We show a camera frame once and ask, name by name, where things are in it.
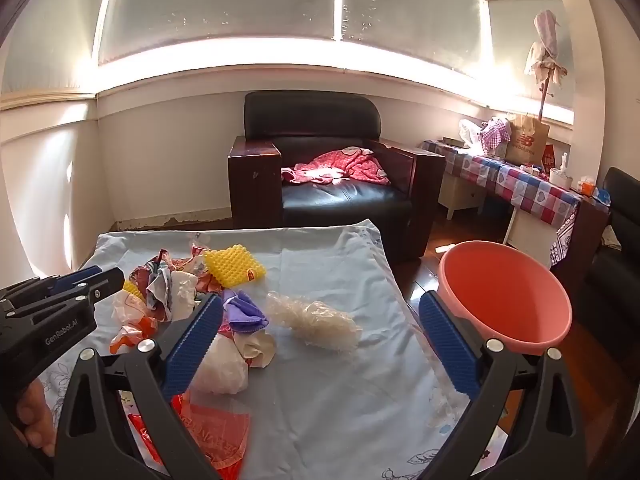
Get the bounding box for brown paper shopping bag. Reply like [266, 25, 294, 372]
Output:
[505, 112, 551, 166]

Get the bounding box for person's left hand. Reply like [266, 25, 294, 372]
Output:
[14, 379, 57, 458]

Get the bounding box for pink dotted blanket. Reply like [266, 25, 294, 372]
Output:
[280, 146, 391, 187]

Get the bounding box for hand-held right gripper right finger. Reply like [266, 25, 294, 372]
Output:
[419, 290, 588, 480]

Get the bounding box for white crumpled wrapper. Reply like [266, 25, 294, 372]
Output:
[167, 271, 201, 321]

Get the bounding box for red checked cloth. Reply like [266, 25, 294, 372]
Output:
[477, 116, 512, 153]

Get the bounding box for frosted glass window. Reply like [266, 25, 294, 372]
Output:
[0, 0, 576, 111]

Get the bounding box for coat rack with clothes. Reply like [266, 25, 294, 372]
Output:
[522, 9, 571, 121]

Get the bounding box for light blue floral bedsheet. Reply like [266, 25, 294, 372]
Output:
[37, 218, 481, 480]

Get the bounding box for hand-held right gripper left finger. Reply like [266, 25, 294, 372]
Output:
[52, 292, 246, 480]

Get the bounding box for yellow foam sponge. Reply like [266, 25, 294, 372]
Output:
[122, 280, 146, 306]
[203, 243, 267, 287]

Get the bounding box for orange white plastic wrapper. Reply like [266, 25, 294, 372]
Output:
[109, 290, 160, 356]

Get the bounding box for clear crumpled plastic bag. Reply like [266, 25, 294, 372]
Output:
[266, 291, 362, 353]

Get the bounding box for table with checkered tablecloth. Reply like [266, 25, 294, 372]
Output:
[420, 139, 583, 271]

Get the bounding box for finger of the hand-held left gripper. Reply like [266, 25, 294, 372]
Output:
[0, 265, 106, 306]
[5, 267, 126, 323]

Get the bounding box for white round container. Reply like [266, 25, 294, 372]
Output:
[549, 152, 573, 191]

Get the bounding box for cream crumpled paper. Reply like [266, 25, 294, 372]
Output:
[235, 329, 277, 368]

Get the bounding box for white desk frame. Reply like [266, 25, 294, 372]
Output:
[502, 195, 556, 268]

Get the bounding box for purple cloth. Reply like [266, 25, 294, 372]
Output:
[220, 289, 271, 335]

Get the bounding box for black leather armchair wooden arms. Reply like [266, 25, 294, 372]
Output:
[227, 91, 447, 263]

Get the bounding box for dark wooden cabinet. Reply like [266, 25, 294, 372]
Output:
[560, 192, 612, 291]

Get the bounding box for white plastic carrier bag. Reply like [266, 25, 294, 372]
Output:
[459, 119, 488, 150]

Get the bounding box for red plastic bag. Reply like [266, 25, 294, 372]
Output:
[127, 392, 251, 476]

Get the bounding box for pink plastic bucket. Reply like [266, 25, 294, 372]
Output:
[437, 241, 572, 356]

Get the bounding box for dark red wrapper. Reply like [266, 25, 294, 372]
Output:
[129, 249, 176, 323]

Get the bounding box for white drawer cabinet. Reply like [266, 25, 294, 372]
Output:
[437, 170, 488, 220]

